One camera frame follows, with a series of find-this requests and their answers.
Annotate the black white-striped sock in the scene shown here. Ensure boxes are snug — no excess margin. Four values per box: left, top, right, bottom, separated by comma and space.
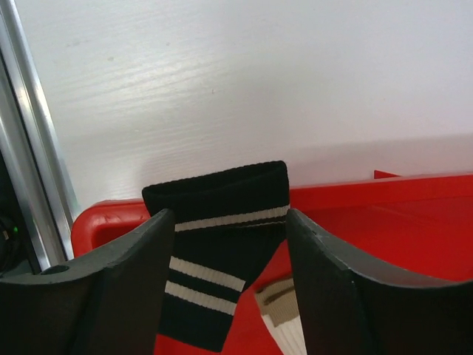
142, 160, 290, 352

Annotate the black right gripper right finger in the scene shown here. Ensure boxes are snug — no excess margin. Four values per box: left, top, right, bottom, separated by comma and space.
286, 209, 472, 354

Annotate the red plastic tray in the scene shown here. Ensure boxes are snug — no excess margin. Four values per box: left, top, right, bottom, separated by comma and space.
72, 170, 472, 354

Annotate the brown cream striped sock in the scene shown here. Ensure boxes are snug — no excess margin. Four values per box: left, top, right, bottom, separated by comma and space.
254, 275, 307, 355

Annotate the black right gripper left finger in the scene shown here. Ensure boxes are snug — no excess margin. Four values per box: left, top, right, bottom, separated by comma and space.
1, 209, 174, 354

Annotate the aluminium mounting rail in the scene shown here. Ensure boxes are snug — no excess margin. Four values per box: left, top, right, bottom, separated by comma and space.
1, 1, 80, 272

